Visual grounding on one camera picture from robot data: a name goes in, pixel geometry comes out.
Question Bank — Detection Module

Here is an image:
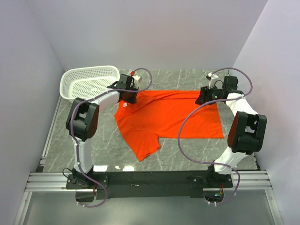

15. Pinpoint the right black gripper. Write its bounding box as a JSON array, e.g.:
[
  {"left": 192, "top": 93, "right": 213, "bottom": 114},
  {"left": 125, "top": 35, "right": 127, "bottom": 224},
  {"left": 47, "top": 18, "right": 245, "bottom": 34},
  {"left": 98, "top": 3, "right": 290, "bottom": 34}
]
[{"left": 195, "top": 83, "right": 223, "bottom": 107}]

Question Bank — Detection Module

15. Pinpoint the orange t-shirt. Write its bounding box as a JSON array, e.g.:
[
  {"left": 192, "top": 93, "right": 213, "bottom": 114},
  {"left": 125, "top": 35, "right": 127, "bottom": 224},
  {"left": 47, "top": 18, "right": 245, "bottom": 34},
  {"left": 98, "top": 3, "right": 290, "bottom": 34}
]
[{"left": 114, "top": 90, "right": 224, "bottom": 162}]

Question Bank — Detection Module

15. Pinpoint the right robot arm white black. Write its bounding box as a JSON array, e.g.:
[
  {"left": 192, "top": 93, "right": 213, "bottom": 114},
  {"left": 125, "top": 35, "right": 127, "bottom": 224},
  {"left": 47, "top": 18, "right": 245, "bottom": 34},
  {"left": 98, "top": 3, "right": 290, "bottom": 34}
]
[{"left": 195, "top": 73, "right": 267, "bottom": 188}]

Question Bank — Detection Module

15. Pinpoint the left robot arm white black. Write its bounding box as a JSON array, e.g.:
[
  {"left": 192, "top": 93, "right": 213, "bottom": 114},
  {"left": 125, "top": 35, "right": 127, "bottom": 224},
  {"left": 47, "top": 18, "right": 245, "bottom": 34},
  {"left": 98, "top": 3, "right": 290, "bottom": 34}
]
[{"left": 66, "top": 72, "right": 142, "bottom": 188}]

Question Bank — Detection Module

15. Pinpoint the white perforated plastic basket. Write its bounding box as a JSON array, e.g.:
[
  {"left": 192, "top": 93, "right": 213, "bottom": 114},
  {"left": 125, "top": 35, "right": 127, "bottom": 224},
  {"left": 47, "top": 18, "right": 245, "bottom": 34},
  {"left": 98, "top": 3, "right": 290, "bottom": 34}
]
[{"left": 60, "top": 66, "right": 120, "bottom": 102}]

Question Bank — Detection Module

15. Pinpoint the black base crossbar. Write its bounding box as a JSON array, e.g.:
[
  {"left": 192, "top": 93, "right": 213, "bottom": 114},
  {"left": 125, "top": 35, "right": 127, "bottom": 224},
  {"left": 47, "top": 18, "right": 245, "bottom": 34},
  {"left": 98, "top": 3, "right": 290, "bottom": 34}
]
[{"left": 66, "top": 170, "right": 233, "bottom": 200}]

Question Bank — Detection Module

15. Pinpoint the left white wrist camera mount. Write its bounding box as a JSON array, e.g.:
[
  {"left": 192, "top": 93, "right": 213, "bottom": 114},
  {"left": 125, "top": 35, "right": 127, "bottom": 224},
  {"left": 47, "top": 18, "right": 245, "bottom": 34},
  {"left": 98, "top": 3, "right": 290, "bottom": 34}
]
[{"left": 130, "top": 71, "right": 142, "bottom": 84}]

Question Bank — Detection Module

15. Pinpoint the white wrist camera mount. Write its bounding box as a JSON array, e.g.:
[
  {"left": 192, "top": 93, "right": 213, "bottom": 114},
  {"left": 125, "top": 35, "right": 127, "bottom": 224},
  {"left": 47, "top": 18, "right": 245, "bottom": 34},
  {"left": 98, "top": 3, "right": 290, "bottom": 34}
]
[
  {"left": 206, "top": 72, "right": 219, "bottom": 89},
  {"left": 130, "top": 71, "right": 142, "bottom": 84}
]

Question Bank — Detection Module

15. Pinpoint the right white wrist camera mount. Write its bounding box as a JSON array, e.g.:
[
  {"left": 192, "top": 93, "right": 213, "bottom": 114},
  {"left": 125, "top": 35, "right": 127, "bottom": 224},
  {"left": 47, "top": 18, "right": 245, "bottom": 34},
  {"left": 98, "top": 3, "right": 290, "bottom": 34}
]
[{"left": 206, "top": 72, "right": 219, "bottom": 89}]

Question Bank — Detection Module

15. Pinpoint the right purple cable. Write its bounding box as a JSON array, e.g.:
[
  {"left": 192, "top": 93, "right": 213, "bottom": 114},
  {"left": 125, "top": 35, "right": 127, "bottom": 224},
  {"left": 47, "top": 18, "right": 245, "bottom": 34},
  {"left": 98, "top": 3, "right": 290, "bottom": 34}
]
[{"left": 177, "top": 67, "right": 253, "bottom": 205}]

